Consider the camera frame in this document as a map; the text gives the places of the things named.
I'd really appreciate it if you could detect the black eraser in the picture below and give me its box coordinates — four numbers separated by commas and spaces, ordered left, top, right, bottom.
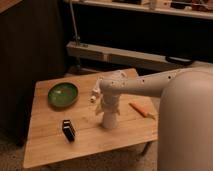
62, 120, 75, 142

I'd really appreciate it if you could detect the metal shelf rack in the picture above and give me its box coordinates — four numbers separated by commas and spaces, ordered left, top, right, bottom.
64, 0, 213, 70

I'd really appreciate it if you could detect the dark cabinet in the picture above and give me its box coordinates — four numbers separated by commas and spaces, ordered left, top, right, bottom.
0, 0, 66, 146

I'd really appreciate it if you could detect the white ceramic cup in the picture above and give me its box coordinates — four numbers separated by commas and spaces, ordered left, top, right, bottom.
102, 113, 117, 129

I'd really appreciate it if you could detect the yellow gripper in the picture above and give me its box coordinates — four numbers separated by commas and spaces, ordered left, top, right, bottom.
95, 94, 120, 115

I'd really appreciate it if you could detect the wooden folding table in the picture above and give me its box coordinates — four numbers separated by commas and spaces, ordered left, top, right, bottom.
23, 73, 157, 169

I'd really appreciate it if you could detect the green bowl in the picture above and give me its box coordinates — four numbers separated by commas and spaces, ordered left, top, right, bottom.
48, 82, 78, 108

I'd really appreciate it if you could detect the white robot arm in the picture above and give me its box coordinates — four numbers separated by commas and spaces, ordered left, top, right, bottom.
99, 67, 213, 171

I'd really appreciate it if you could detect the orange carrot toy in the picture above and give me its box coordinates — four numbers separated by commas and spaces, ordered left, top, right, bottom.
129, 102, 155, 120

